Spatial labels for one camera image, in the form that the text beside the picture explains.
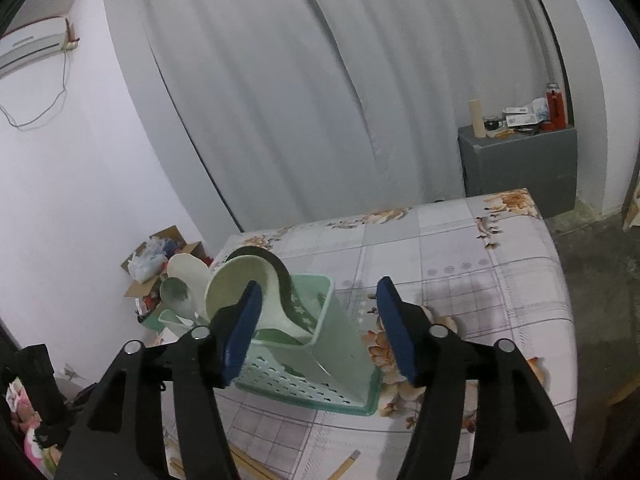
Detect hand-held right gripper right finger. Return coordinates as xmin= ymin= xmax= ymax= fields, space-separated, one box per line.
xmin=376 ymin=276 xmax=581 ymax=480

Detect green plastic utensil holder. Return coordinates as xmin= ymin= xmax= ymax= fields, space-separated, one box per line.
xmin=159 ymin=274 xmax=381 ymax=417

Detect crumpled plastic bags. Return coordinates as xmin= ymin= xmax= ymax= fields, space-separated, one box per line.
xmin=129 ymin=240 xmax=168 ymax=281

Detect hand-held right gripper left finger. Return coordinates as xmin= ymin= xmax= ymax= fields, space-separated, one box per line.
xmin=54 ymin=280 xmax=264 ymax=480

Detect grey cabinet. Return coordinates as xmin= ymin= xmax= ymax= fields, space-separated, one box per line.
xmin=457 ymin=124 xmax=578 ymax=220

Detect pile of wooden chopsticks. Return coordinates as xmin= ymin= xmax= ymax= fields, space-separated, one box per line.
xmin=167 ymin=447 xmax=362 ymax=480

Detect open cardboard box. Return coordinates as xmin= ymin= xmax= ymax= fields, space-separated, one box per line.
xmin=120 ymin=225 xmax=208 ymax=298

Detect red bottle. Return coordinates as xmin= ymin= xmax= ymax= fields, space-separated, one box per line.
xmin=546 ymin=82 xmax=566 ymax=131

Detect pink printed blanket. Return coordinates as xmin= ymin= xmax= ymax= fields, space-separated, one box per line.
xmin=6 ymin=380 xmax=53 ymax=466

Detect white curtain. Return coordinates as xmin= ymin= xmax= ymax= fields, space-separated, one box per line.
xmin=131 ymin=0 xmax=566 ymax=233

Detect wooden chair leg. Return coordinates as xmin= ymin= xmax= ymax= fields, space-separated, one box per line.
xmin=607 ymin=375 xmax=640 ymax=406

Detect thin air conditioner cable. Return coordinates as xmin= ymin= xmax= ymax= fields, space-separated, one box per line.
xmin=0 ymin=50 xmax=68 ymax=132

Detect white carton box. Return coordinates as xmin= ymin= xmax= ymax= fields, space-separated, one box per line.
xmin=502 ymin=100 xmax=548 ymax=128

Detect white air conditioner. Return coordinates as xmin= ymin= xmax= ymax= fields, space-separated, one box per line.
xmin=0 ymin=16 xmax=71 ymax=78

